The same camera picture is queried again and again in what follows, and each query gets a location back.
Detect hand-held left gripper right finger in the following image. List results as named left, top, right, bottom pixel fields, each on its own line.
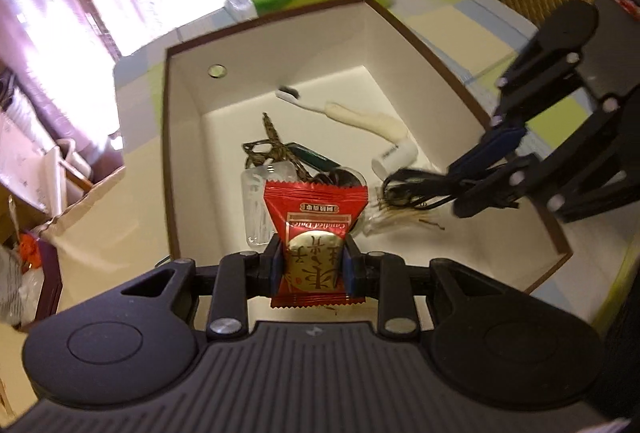
left=341, top=235, right=503, bottom=338

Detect leopard print cord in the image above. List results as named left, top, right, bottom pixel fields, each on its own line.
left=241, top=112, right=313, bottom=184

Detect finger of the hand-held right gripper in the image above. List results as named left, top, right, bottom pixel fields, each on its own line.
left=446, top=0, right=601, bottom=181
left=451, top=95, right=628, bottom=220

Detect white electric toothbrush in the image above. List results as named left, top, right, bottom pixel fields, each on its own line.
left=276, top=85, right=408, bottom=144

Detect brown cardboard box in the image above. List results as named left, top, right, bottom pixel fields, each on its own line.
left=162, top=0, right=574, bottom=314

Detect red snack packet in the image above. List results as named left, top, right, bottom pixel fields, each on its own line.
left=262, top=180, right=370, bottom=310

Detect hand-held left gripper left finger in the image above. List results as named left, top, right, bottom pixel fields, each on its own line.
left=117, top=233, right=286, bottom=341

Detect dark green packet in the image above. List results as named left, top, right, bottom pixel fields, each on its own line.
left=285, top=140, right=343, bottom=171

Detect clear plastic bag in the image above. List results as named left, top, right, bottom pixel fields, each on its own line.
left=240, top=163, right=298, bottom=246

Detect bag of cotton swabs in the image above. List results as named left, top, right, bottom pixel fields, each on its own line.
left=357, top=200, right=447, bottom=236

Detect cardboard box flaps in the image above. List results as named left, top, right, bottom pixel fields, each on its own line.
left=40, top=165, right=127, bottom=264

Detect black cable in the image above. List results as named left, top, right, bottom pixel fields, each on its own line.
left=381, top=167, right=466, bottom=211

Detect dark red box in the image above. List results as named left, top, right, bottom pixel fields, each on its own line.
left=20, top=238, right=63, bottom=330

